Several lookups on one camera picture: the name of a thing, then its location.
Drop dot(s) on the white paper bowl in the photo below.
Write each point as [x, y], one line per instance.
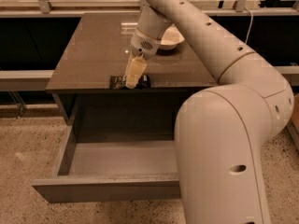
[171, 38]

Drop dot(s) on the black rxbar chocolate wrapper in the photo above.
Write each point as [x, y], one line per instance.
[119, 83]

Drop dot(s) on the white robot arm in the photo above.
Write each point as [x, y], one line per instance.
[219, 131]

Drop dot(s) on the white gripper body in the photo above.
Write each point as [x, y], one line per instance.
[143, 46]

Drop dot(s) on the open grey top drawer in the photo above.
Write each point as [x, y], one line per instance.
[118, 147]

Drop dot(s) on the metal railing frame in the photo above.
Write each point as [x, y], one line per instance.
[93, 0]

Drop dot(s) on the grey cabinet with counter top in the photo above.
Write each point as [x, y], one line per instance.
[98, 51]

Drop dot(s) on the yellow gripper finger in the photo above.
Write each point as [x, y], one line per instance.
[131, 56]
[137, 68]

